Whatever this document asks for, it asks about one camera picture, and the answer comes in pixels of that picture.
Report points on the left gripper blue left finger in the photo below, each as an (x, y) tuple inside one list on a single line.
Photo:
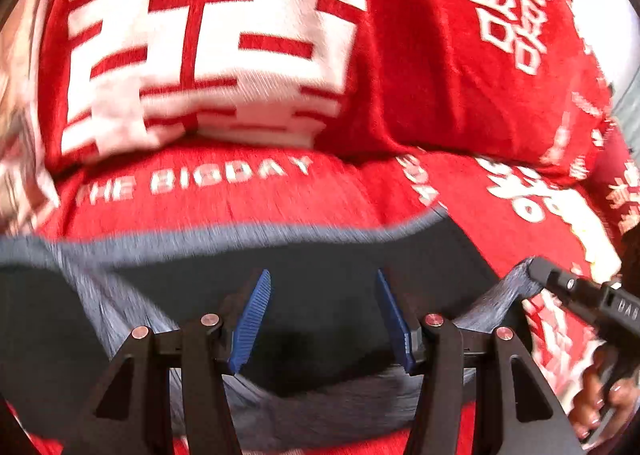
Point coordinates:
[(242, 314)]

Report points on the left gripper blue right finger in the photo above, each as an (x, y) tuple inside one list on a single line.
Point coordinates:
[(401, 322)]

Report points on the black pants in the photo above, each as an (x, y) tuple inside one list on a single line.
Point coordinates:
[(300, 314)]

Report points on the person's right hand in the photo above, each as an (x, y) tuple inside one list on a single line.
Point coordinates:
[(585, 415)]

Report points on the anime print pillow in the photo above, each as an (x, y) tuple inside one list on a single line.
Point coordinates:
[(27, 190)]

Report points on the red pillow white characters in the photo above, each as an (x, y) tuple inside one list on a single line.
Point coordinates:
[(505, 79)]

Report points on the red white character pillow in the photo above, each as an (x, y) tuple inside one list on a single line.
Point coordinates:
[(123, 75)]

